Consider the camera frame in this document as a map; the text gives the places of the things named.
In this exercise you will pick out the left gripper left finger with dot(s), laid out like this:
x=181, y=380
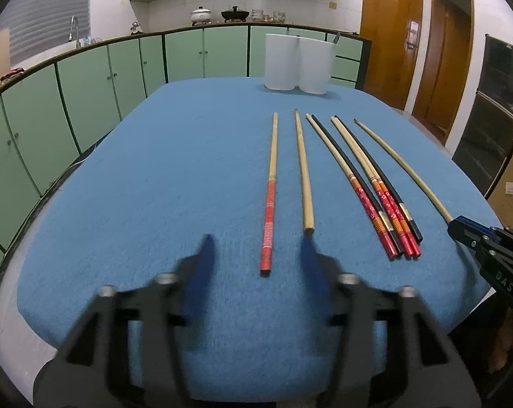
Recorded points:
x=121, y=352

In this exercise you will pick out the white utensil holder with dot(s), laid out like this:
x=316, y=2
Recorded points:
x=297, y=62

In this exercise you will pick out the black wok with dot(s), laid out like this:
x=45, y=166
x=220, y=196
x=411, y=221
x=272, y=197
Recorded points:
x=234, y=15

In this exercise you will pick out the blue table cloth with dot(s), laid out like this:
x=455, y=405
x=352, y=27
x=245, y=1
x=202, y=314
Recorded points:
x=193, y=160

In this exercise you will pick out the red handled bamboo chopstick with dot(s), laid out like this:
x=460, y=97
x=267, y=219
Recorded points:
x=268, y=232

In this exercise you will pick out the green lower kitchen cabinets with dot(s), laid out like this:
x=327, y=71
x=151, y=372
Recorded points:
x=55, y=114

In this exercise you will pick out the kitchen faucet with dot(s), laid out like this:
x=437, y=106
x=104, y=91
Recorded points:
x=73, y=35

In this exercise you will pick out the black chopstick red end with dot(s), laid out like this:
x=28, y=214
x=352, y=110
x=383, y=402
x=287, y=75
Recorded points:
x=392, y=192

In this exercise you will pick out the right hand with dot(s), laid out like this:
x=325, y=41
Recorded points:
x=503, y=344

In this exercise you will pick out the white cooking pot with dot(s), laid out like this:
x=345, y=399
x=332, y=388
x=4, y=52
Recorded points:
x=200, y=16

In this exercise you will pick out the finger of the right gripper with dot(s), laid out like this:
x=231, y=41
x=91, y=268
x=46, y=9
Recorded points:
x=469, y=232

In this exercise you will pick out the black glass cabinet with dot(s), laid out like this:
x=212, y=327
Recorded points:
x=487, y=141

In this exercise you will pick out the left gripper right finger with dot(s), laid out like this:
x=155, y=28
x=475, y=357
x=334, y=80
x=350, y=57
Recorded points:
x=391, y=351

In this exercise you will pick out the brown wooden door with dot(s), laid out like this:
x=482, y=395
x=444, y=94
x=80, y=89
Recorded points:
x=393, y=28
x=446, y=68

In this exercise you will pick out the plain thin bamboo chopstick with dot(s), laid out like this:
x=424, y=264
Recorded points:
x=409, y=170

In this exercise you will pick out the bamboo chopstick orange red end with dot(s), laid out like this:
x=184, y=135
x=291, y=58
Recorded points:
x=406, y=238

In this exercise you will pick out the window blind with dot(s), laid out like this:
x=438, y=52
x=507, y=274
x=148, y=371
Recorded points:
x=28, y=27

